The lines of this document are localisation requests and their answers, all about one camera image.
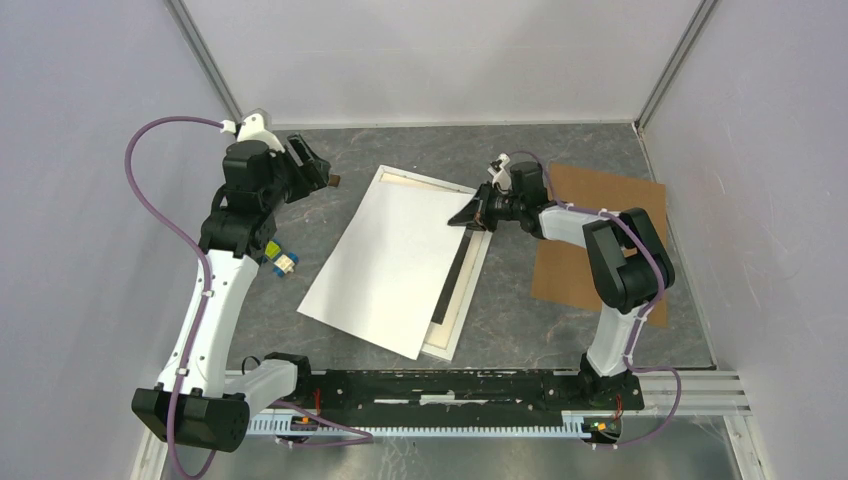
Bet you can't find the toy brick car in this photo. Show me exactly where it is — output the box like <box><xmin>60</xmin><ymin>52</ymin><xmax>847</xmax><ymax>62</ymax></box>
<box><xmin>264</xmin><ymin>239</ymin><xmax>299</xmax><ymax>278</ymax></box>

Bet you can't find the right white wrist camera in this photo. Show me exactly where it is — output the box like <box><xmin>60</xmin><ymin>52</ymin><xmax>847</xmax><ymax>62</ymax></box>
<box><xmin>487</xmin><ymin>153</ymin><xmax>512</xmax><ymax>193</ymax></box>

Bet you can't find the brown cardboard backing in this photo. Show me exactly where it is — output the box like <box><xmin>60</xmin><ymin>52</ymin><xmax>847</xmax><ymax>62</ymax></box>
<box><xmin>531</xmin><ymin>164</ymin><xmax>668</xmax><ymax>313</ymax></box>

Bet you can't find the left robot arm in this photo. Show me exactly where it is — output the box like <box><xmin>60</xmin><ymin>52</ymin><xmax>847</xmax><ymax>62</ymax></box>
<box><xmin>131</xmin><ymin>132</ymin><xmax>338</xmax><ymax>452</ymax></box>

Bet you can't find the slotted cable duct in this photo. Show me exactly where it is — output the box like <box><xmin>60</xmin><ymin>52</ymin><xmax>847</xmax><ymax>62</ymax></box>
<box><xmin>247</xmin><ymin>411</ymin><xmax>600</xmax><ymax>440</ymax></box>

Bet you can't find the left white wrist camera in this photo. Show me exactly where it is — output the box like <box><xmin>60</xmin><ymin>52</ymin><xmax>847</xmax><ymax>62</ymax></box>
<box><xmin>219</xmin><ymin>109</ymin><xmax>286</xmax><ymax>152</ymax></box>

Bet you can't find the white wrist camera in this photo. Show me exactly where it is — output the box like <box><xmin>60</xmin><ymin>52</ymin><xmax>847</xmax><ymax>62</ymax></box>
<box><xmin>487</xmin><ymin>153</ymin><xmax>512</xmax><ymax>193</ymax></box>
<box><xmin>219</xmin><ymin>109</ymin><xmax>286</xmax><ymax>152</ymax></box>

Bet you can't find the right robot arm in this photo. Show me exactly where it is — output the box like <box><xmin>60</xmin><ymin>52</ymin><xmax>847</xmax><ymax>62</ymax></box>
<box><xmin>447</xmin><ymin>160</ymin><xmax>675</xmax><ymax>408</ymax></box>

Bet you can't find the white picture frame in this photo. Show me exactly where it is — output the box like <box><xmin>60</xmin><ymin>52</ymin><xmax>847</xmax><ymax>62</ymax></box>
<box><xmin>370</xmin><ymin>164</ymin><xmax>494</xmax><ymax>363</ymax></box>

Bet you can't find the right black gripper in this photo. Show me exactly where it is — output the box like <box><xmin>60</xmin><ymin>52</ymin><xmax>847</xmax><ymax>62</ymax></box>
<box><xmin>448</xmin><ymin>181</ymin><xmax>524</xmax><ymax>233</ymax></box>

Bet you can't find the sunset landscape photo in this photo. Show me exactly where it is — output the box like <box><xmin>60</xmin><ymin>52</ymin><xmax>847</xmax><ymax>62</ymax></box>
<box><xmin>297</xmin><ymin>174</ymin><xmax>471</xmax><ymax>360</ymax></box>

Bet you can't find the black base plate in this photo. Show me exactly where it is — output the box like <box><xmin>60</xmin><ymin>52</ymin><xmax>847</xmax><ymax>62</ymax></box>
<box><xmin>284</xmin><ymin>369</ymin><xmax>645</xmax><ymax>428</ymax></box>

